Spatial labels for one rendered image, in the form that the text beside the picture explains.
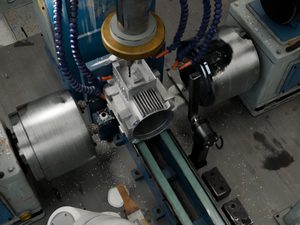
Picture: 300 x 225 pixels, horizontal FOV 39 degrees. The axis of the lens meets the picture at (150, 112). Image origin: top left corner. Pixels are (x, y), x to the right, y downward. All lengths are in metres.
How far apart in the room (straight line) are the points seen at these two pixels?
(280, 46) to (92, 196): 0.82
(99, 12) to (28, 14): 1.26
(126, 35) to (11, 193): 0.56
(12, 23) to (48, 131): 1.41
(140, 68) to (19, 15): 1.35
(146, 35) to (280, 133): 0.77
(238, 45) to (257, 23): 0.13
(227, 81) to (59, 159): 0.59
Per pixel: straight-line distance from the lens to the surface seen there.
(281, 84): 1.61
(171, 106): 1.34
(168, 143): 1.47
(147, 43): 1.17
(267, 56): 1.48
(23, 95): 1.77
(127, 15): 1.11
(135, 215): 1.48
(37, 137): 1.24
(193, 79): 1.21
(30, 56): 1.89
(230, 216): 1.45
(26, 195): 1.34
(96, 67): 1.36
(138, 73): 1.35
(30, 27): 2.54
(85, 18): 1.38
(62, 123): 1.25
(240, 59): 1.42
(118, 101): 1.38
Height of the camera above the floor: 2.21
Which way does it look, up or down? 58 degrees down
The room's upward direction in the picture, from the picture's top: 2 degrees clockwise
